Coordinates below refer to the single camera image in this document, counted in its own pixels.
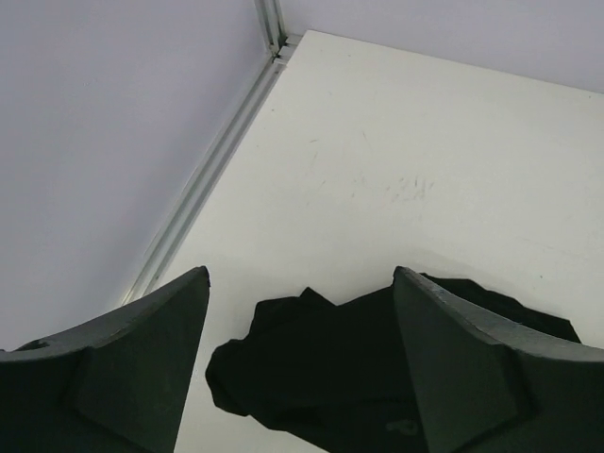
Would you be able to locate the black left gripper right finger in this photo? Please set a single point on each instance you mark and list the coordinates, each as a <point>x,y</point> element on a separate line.
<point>484,383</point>

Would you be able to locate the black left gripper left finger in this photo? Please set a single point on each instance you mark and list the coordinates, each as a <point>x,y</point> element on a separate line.
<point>117,383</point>

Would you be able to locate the black daisy print t-shirt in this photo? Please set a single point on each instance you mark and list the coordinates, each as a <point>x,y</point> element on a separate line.
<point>337,376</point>

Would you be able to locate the left table edge rail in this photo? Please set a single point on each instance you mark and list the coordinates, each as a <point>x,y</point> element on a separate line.
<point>170,237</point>

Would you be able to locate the left aluminium frame post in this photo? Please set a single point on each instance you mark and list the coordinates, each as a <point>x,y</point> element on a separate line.
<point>280,42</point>

